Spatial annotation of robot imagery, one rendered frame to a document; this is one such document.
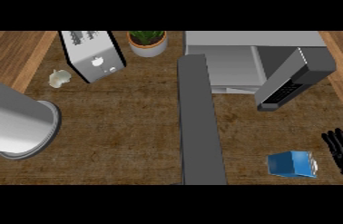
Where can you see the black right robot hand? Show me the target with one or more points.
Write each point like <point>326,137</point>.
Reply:
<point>335,146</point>

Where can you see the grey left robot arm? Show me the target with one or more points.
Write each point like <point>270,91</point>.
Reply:
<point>23,124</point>

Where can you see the blue milk carton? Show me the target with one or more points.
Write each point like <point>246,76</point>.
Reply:
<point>289,164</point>

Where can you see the grey microwave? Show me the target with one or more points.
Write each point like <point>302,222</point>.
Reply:
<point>268,61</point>

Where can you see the potted green plant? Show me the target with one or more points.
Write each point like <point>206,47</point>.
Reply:
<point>148,43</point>

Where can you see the silver toaster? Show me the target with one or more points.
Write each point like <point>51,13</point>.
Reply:
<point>92,56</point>

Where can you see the pale garlic bulb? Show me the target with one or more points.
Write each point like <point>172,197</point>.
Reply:
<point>60,78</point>

